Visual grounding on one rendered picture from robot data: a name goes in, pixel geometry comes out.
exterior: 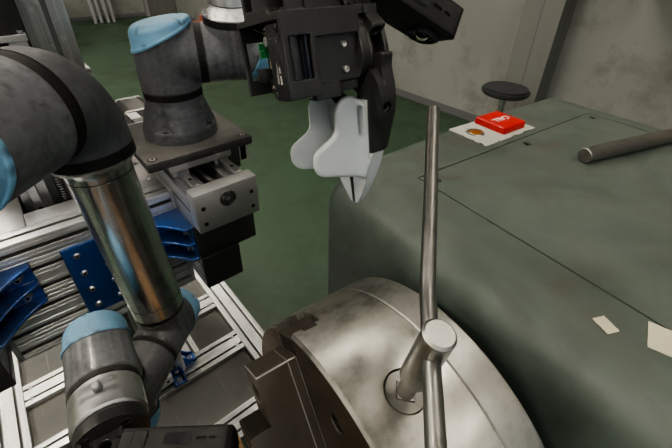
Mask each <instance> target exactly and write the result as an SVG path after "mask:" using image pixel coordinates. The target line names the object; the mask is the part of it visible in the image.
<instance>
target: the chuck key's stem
mask: <svg viewBox="0 0 672 448"><path fill-rule="evenodd" d="M457 341H458V340H457V334H456V332H455V330H454V328H453V327H452V326H451V325H450V324H449V323H447V322H446V321H444V320H441V319H437V318H433V319H429V320H427V321H426V322H425V323H424V325H423V326H422V328H421V330H420V332H419V334H418V336H417V338H416V340H415V341H414V343H413V345H412V347H411V349H410V351H409V353H408V355H407V356H406V358H405V360H404V362H403V364H402V366H401V368H400V371H399V376H400V379H401V380H400V381H399V380H398V381H396V399H397V400H402V401H408V402H413V403H414V401H415V397H414V396H415V394H416V393H417V392H422V391H423V389H422V361H423V360H428V361H434V362H439V363H441V367H442V366H443V364H444V363H445V361H446V360H447V358H448V357H449V355H450V354H451V352H452V351H453V350H454V348H455V347H456V345H457Z"/></svg>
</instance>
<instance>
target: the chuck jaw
mask: <svg viewBox="0 0 672 448"><path fill-rule="evenodd" d="M314 326H315V323H312V322H310V321H308V320H306V319H304V318H303V319H301V320H295V321H293V322H291V323H289V324H287V327H285V328H284V329H282V330H280V331H278V333H279V334H280V337H281V338H280V339H281V340H282V341H281V342H282V343H283V344H282V345H284V346H279V347H278V348H276V349H274V350H272V351H270V352H268V353H267V354H265V355H263V356H261V357H259V358H257V359H256V360H254V361H252V362H250V363H248V364H246V365H244V368H245V371H246V374H247V377H248V380H249V383H250V386H251V388H252V391H253V394H254V397H255V400H256V403H257V406H258V410H256V411H254V412H252V413H250V414H249V415H248V416H246V417H244V418H243V419H241V420H240V421H239V423H240V426H241V429H242V432H243V435H244V438H245V440H246V443H247V446H248V448H327V445H326V442H325V439H324V436H323V433H322V430H321V427H320V424H319V421H318V418H317V415H316V412H315V409H314V406H313V403H312V400H311V397H310V394H309V391H308V389H307V386H306V383H305V380H304V377H303V374H302V371H301V368H300V365H299V362H298V359H297V356H296V353H295V350H294V347H293V344H292V341H291V337H292V334H293V333H295V332H297V331H299V330H301V329H302V330H303V331H304V332H305V331H307V330H308V329H310V328H312V327H314Z"/></svg>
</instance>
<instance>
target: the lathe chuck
mask: <svg viewBox="0 0 672 448"><path fill-rule="evenodd" d="M303 318H304V319H306V320H308V321H310V322H312V323H315V326H314V327H312V328H310V329H308V330H307V331H305V332H304V331H303V330H302V329H301V330H299V331H297V332H295V333H293V334H292V337H291V341H292V344H293V347H294V350H295V353H296V356H297V359H298V362H299V365H300V368H301V371H302V374H303V377H304V380H305V383H306V386H307V389H308V391H309V394H310V397H311V400H312V403H313V406H314V409H315V412H316V415H317V418H318V421H319V424H320V427H321V430H322V433H323V436H324V439H325V442H326V445H327V448H425V447H424V418H423V409H422V411H421V412H420V413H418V414H416V415H411V416H409V415H404V414H401V413H399V412H397V411H396V410H395V409H393V408H392V407H391V406H390V404H389V403H388V401H387V399H386V397H385V395H384V390H383V384H384V381H385V379H386V378H387V376H388V375H389V374H390V373H391V372H393V371H395V370H400V368H401V366H402V364H403V362H404V360H405V358H406V356H407V355H408V353H409V351H410V349H411V347H412V345H413V343H414V341H415V340H416V338H417V336H418V334H419V331H418V330H417V329H416V328H415V327H414V326H413V325H412V324H410V323H409V322H408V321H407V320H406V319H405V318H404V317H402V316H401V315H400V314H399V313H397V312H396V311H395V310H393V309H392V308H391V307H389V306H388V305H386V304H385V303H383V302H382V301H380V300H378V299H376V298H375V297H373V296H371V295H368V294H366V293H364V292H361V291H357V290H352V289H342V290H339V291H336V292H334V293H332V294H330V295H328V296H326V297H324V298H322V299H320V300H318V301H316V302H314V303H312V304H310V305H309V306H307V307H305V308H303V309H301V310H299V311H297V312H295V313H293V314H291V315H289V316H287V317H285V318H283V319H281V320H279V321H277V322H275V323H273V324H271V325H269V326H268V327H267V328H266V330H265V332H264V335H263V339H262V355H265V354H267V353H268V352H270V351H272V350H274V349H276V348H278V347H279V346H284V345H282V344H283V343H282V342H281V341H282V340H281V339H280V338H281V337H280V334H279V333H278V331H280V330H282V329H284V328H285V327H287V324H289V323H291V322H293V321H295V320H301V319H303ZM442 381H443V395H444V408H445V422H446V435H447V448H504V446H503V444H502V442H501V440H500V439H499V437H498V435H497V433H496V432H495V430H494V428H493V426H492V425H491V423H490V421H489V420H488V418H487V417H486V415H485V413H484V412H483V410H482V409H481V407H480V406H479V404H478V403H477V401H476V400H475V398H474V397H473V395H472V394H471V393H470V391H469V390H468V388H467V387H466V386H465V384H464V383H463V382H462V380H461V379H460V378H459V376H458V375H457V374H456V372H455V371H454V370H453V369H452V367H451V366H450V365H449V364H448V363H447V361H445V363H444V364H443V366H442Z"/></svg>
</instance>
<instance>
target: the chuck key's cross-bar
mask: <svg viewBox="0 0 672 448"><path fill-rule="evenodd" d="M438 160H439V107H438V106H435V105H432V106H430V107H428V109H427V127H426V150H425V172H424V194H423V217H422V239H421V261H420V284H419V301H420V330H421V328H422V326H423V325H424V323H425V322H426V321H427V320H429V319H433V318H437V319H438V313H437V299H436V264H437V212H438ZM422 389H423V418H424V447H425V448H447V435H446V422H445V408H444V395H443V381H442V367H441V363H439V362H434V361H428V360H423V361H422Z"/></svg>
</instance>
